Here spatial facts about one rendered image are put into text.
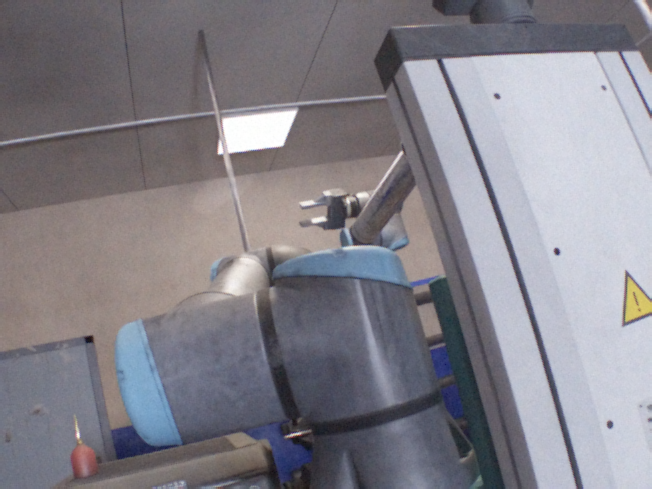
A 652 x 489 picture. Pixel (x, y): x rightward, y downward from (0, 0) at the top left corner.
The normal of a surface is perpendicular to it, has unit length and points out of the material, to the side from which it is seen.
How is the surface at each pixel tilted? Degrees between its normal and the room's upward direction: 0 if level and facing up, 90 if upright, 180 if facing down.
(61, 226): 90
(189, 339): 67
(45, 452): 90
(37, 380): 90
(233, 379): 105
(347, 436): 89
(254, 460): 45
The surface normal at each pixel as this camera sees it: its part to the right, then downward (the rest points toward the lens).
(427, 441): 0.25, -0.62
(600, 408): 0.18, -0.29
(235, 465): 0.00, -0.88
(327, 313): -0.22, -0.36
